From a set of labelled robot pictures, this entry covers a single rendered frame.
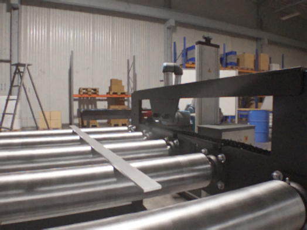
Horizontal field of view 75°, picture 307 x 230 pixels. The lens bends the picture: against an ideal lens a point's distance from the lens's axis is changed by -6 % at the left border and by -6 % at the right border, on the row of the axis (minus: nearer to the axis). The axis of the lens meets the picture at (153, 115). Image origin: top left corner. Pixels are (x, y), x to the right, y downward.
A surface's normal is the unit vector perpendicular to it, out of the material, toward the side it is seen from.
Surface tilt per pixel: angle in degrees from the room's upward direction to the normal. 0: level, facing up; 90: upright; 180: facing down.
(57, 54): 90
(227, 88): 90
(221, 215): 37
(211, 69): 90
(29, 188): 53
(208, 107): 90
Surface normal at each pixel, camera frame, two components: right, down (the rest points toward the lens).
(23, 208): 0.40, 0.20
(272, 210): 0.33, -0.55
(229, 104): -0.01, 0.06
